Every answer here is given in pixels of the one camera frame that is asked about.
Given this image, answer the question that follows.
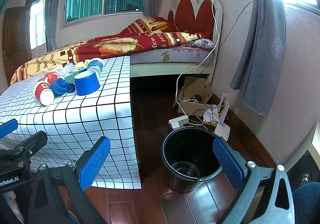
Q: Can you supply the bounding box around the black plastic trash bucket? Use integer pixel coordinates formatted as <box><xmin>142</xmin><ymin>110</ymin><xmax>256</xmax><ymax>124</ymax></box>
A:
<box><xmin>161</xmin><ymin>126</ymin><xmax>222</xmax><ymax>193</ymax></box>

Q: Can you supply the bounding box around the red white paper cup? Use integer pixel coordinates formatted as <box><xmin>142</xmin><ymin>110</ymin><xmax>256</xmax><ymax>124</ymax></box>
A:
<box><xmin>34</xmin><ymin>81</ymin><xmax>54</xmax><ymax>106</ymax></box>

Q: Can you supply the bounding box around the white power strip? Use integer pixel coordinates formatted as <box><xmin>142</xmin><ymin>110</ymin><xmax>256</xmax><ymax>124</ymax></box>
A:
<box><xmin>169</xmin><ymin>115</ymin><xmax>189</xmax><ymax>130</ymax></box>

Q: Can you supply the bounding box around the white grid tablecloth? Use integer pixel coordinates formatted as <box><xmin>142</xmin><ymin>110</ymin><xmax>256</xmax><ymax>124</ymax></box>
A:
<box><xmin>1</xmin><ymin>56</ymin><xmax>141</xmax><ymax>189</ymax></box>

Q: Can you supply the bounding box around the yellow cloth bundle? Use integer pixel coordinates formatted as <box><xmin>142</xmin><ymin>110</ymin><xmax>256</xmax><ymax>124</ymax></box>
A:
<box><xmin>74</xmin><ymin>60</ymin><xmax>91</xmax><ymax>70</ymax></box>

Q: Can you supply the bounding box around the brown wooden door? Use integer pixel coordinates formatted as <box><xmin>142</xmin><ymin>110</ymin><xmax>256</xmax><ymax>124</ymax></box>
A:
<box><xmin>2</xmin><ymin>6</ymin><xmax>32</xmax><ymax>84</ymax></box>

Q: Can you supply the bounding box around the green white carton box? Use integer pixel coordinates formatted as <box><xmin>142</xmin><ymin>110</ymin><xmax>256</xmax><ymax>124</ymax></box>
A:
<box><xmin>63</xmin><ymin>68</ymin><xmax>86</xmax><ymax>83</ymax></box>

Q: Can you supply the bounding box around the clear plastic bag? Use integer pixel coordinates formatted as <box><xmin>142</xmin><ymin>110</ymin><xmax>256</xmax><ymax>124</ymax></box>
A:
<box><xmin>52</xmin><ymin>63</ymin><xmax>74</xmax><ymax>78</ymax></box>

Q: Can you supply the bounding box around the bed with red headboard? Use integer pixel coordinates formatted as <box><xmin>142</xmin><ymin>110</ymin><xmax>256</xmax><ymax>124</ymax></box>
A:
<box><xmin>129</xmin><ymin>0</ymin><xmax>222</xmax><ymax>76</ymax></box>

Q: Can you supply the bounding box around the white wifi router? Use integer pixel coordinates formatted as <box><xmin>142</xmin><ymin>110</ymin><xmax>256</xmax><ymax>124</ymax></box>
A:
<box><xmin>214</xmin><ymin>93</ymin><xmax>231</xmax><ymax>141</ymax></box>

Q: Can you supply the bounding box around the blue white paper cup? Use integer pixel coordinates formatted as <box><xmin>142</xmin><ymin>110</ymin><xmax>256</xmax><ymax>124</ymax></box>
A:
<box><xmin>87</xmin><ymin>58</ymin><xmax>104</xmax><ymax>78</ymax></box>

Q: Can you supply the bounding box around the blue cloth rag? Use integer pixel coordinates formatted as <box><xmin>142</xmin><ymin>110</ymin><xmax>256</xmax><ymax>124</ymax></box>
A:
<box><xmin>49</xmin><ymin>78</ymin><xmax>75</xmax><ymax>97</ymax></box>

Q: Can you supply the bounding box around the red plastic bag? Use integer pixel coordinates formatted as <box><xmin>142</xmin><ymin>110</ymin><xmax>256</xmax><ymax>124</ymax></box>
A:
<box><xmin>37</xmin><ymin>72</ymin><xmax>58</xmax><ymax>84</ymax></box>

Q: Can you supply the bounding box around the red yellow patterned blanket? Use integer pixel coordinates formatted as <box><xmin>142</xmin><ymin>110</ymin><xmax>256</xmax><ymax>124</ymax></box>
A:
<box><xmin>10</xmin><ymin>16</ymin><xmax>214</xmax><ymax>84</ymax></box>

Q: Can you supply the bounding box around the cardboard box on floor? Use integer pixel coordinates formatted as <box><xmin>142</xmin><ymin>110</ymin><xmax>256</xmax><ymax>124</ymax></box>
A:
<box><xmin>178</xmin><ymin>76</ymin><xmax>213</xmax><ymax>117</ymax></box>

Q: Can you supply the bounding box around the white charging cable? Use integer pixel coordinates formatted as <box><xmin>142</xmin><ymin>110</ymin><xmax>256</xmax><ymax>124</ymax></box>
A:
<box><xmin>172</xmin><ymin>0</ymin><xmax>221</xmax><ymax>117</ymax></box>

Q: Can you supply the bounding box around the large blue paper cup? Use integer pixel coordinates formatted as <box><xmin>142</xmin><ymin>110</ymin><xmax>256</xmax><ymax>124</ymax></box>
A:
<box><xmin>74</xmin><ymin>70</ymin><xmax>100</xmax><ymax>96</ymax></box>

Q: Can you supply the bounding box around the grey window curtain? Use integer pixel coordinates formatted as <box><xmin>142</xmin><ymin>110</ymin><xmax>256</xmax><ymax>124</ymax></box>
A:
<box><xmin>44</xmin><ymin>0</ymin><xmax>59</xmax><ymax>52</ymax></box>

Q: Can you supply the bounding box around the grey curtain right wall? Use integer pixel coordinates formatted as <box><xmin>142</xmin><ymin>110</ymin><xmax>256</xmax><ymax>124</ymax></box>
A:
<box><xmin>231</xmin><ymin>0</ymin><xmax>286</xmax><ymax>117</ymax></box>

